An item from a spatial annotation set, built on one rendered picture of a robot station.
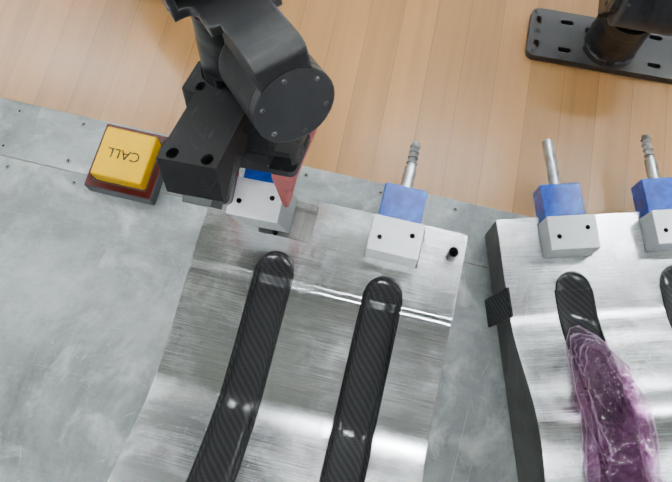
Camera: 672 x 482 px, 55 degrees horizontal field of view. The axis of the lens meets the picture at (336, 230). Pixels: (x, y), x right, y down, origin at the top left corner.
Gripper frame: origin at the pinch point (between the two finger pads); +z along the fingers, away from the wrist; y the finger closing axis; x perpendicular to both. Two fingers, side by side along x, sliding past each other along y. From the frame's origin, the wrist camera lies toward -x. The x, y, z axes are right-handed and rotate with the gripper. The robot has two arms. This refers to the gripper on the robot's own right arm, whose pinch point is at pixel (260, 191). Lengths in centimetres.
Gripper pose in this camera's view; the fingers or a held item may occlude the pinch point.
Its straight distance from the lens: 60.1
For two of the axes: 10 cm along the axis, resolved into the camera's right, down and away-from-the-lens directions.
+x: 2.6, -7.6, 6.0
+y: 9.7, 1.9, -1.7
